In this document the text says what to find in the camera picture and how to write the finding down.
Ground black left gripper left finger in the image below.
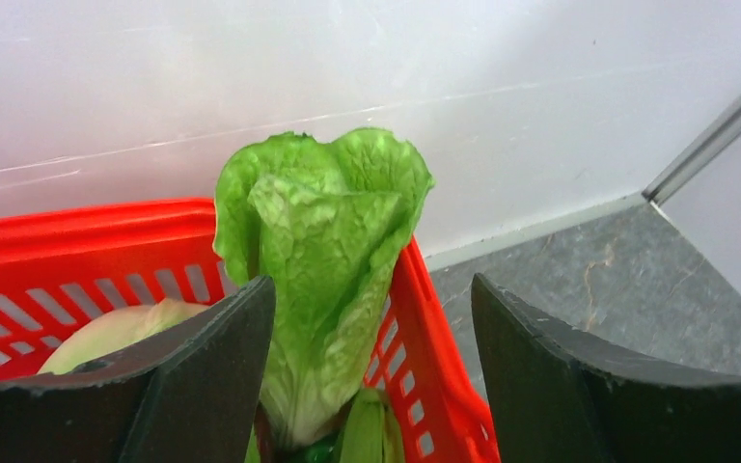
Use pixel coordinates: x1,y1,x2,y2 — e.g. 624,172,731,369
0,277,275,462

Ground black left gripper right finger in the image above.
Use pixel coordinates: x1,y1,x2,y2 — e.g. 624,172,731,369
471,273,741,462

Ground white radish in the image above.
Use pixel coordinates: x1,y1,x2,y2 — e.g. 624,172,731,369
38,298,208,374

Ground green romaine lettuce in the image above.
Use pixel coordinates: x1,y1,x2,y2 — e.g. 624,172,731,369
213,127,435,450

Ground red plastic basket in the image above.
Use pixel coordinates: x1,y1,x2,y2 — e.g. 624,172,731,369
0,197,503,463

